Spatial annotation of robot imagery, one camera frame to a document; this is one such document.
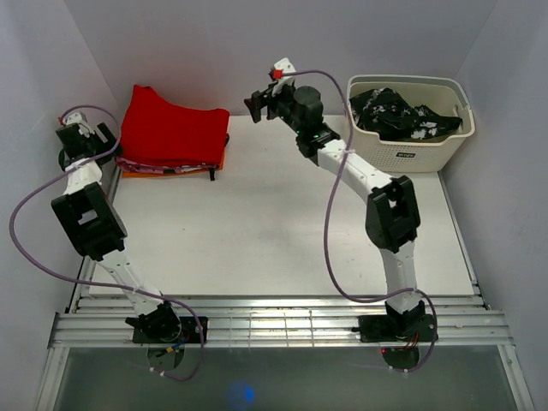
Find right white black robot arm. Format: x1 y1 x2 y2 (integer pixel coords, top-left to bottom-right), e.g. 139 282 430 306
244 85 432 342

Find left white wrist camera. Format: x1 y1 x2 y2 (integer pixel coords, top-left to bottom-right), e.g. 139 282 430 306
60 110 95 138

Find pink camouflage folded trousers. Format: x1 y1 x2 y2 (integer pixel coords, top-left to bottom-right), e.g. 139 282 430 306
116 157 224 174

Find black white floral trousers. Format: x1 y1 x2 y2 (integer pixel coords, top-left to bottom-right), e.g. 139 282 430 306
349 87 462 141

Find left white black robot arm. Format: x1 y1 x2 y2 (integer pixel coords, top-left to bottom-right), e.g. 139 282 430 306
51 116 182 343

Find red trousers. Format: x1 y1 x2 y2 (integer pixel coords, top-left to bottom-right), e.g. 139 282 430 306
121 85 229 167

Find aluminium rail frame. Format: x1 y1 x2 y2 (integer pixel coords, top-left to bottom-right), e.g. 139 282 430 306
35 172 534 410

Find cream perforated plastic basket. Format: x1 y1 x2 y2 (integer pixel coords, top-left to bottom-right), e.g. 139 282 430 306
345 74 475 173

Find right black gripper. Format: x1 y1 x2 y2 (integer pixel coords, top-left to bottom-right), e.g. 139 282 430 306
245 80 305 135

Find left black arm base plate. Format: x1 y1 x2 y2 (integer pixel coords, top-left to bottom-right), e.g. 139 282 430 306
131 316 200 344

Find orange folded trousers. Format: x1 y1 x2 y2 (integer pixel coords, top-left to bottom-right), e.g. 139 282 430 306
116 114 229 181

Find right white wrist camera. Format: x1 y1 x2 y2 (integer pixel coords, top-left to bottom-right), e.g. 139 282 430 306
269 57 296 96

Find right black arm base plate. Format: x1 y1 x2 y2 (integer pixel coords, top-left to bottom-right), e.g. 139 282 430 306
351 314 438 343

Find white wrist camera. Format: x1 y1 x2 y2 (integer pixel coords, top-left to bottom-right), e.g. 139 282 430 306
60 110 95 138
269 57 296 96

